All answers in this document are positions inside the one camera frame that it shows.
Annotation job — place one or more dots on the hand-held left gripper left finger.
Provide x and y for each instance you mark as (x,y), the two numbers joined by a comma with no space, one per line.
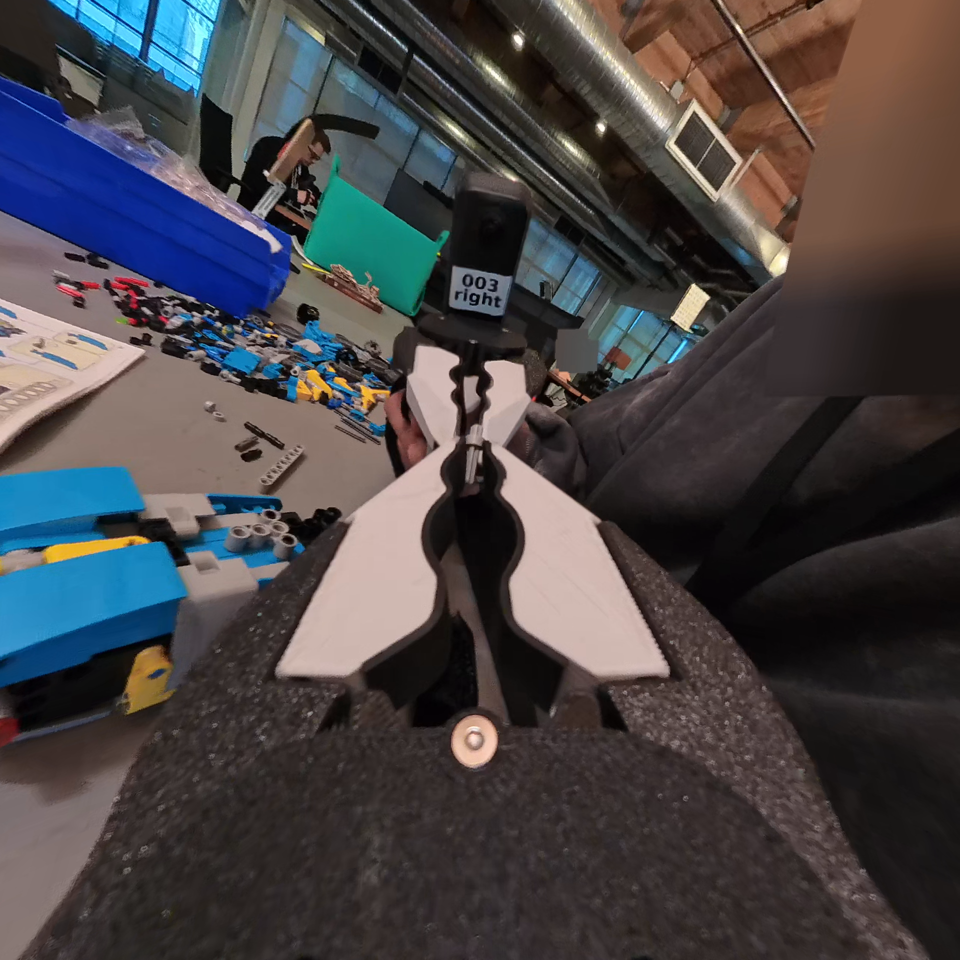
(360,600)

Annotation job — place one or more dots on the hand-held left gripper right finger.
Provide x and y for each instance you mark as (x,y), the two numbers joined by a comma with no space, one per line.
(577,600)

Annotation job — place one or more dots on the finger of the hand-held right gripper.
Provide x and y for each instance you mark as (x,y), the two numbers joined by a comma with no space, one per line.
(510,397)
(431,390)

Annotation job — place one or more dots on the light grey axle pin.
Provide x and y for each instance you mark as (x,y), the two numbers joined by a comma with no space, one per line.
(472,450)

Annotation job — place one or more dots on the blue brick toy car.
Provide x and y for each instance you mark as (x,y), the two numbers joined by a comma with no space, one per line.
(90,600)

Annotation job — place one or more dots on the person's right forearm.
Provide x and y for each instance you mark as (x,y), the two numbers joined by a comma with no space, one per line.
(551,446)

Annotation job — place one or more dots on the grey desk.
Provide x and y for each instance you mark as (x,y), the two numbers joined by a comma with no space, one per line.
(172,450)

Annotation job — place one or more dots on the person's right hand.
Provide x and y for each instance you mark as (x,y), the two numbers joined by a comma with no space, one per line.
(403,442)

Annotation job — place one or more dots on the teal green plastic bin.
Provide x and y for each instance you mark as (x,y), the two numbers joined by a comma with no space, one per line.
(360,247)

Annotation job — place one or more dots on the wooden cut-out model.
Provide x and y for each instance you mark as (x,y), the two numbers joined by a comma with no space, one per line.
(352,285)

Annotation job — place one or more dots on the pile of loose bricks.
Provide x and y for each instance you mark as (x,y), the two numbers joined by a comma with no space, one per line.
(300,367)

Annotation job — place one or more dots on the long grey perforated beam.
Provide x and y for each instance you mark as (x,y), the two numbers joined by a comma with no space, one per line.
(281,465)

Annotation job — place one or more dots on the person's dark grey clothing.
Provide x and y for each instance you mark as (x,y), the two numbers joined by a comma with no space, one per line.
(750,487)

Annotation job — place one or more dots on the wooden laptop stand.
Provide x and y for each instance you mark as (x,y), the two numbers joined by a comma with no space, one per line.
(289,154)

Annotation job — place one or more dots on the white ceiling vent grille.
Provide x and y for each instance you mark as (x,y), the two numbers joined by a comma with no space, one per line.
(705,150)

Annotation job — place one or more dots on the blue plastic bin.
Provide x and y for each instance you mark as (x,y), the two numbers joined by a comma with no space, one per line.
(150,225)

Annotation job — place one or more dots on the clear bags in bin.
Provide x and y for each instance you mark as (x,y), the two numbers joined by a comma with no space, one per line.
(150,150)

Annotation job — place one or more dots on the open instruction booklet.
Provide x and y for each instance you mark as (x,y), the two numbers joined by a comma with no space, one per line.
(45,375)

